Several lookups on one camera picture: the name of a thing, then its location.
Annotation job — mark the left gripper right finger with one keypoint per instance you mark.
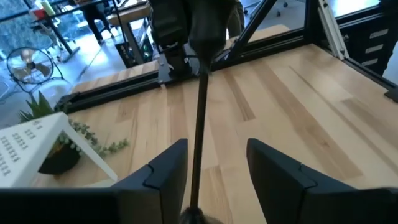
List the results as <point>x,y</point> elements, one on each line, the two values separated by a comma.
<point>286,193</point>

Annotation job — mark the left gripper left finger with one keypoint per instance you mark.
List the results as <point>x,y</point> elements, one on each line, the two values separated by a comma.
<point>161,189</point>

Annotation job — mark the short black candlestick holder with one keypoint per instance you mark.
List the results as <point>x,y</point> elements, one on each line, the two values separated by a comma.
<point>200,124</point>

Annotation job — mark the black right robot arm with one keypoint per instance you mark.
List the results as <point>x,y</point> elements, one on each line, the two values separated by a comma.
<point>169,25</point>

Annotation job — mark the small potted green plant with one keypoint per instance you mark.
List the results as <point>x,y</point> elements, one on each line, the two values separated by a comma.
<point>62,158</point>

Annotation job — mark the white perforated metal shelf riser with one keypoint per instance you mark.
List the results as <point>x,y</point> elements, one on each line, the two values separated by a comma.
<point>25,146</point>

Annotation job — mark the silver aluminium extrusion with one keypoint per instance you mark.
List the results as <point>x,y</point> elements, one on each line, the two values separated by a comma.
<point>332,31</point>

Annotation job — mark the dark drawer cabinet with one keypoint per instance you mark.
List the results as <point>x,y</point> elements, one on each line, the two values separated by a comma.
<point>367,40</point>

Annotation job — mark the wooden top desk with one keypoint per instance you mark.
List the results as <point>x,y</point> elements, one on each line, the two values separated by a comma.
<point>130,14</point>

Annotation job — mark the person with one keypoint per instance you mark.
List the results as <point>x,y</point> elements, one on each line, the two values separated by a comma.
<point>93,15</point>
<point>236,18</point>

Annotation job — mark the round metal floor fan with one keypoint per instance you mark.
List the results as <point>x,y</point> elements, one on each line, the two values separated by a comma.
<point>29,65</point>

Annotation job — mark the black legged office table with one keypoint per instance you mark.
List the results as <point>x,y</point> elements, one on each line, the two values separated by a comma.
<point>59,37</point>

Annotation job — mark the black aluminium table frame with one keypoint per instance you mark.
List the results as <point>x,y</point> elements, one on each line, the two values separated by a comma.
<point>124,90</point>

